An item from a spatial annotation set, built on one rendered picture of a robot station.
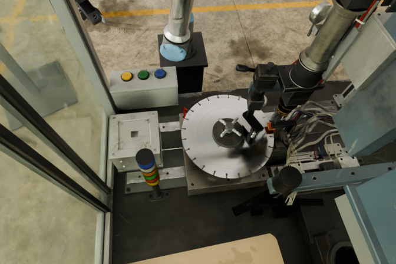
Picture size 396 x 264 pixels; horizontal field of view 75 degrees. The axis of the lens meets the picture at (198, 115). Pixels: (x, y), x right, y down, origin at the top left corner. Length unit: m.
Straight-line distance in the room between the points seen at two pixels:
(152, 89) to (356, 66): 0.75
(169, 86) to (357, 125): 0.71
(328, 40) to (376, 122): 0.19
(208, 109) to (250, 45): 1.71
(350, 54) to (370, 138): 0.18
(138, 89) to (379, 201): 0.88
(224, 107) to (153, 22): 1.92
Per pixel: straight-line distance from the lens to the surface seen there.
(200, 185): 0.96
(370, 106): 0.63
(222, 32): 2.68
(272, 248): 1.07
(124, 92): 1.12
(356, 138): 0.68
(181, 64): 1.37
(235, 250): 1.03
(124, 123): 1.02
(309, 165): 1.07
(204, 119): 0.95
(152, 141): 0.97
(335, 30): 0.62
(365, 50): 0.61
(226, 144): 0.90
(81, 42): 0.81
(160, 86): 1.09
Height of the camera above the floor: 1.77
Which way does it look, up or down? 60 degrees down
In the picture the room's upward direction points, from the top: 5 degrees clockwise
